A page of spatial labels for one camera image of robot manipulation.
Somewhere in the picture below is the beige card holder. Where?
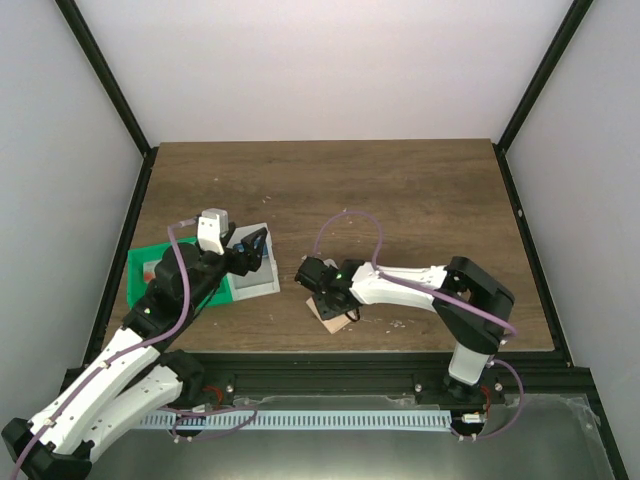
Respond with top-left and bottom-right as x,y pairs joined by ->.
306,297 -> 353,334

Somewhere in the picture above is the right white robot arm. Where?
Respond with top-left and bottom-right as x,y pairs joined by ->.
295,256 -> 516,403

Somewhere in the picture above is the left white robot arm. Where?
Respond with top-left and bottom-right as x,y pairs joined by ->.
2,220 -> 269,479

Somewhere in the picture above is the blue vip card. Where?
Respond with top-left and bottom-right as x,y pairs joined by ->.
254,241 -> 269,260

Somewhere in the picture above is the red white card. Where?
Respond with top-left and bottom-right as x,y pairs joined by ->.
142,260 -> 159,284

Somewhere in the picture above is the white plastic bin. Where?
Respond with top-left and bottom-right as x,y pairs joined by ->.
227,233 -> 280,302

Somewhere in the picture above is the green plastic bin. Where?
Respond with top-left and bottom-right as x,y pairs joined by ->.
126,242 -> 233,308

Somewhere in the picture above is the light blue slotted strip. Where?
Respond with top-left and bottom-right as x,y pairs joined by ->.
134,410 -> 452,433

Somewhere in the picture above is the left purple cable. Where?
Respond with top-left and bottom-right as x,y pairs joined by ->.
8,217 -> 261,480

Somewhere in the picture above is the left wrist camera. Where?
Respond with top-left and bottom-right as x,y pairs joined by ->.
197,208 -> 230,255

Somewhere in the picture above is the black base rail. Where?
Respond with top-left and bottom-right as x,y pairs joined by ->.
64,352 -> 594,407

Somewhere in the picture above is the left black frame post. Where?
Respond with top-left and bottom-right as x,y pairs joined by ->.
55,0 -> 152,157

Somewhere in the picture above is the black frame post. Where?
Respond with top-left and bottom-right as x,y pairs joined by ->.
497,0 -> 593,152
55,0 -> 152,157

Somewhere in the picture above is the right black frame post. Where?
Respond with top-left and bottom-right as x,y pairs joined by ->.
497,0 -> 593,152

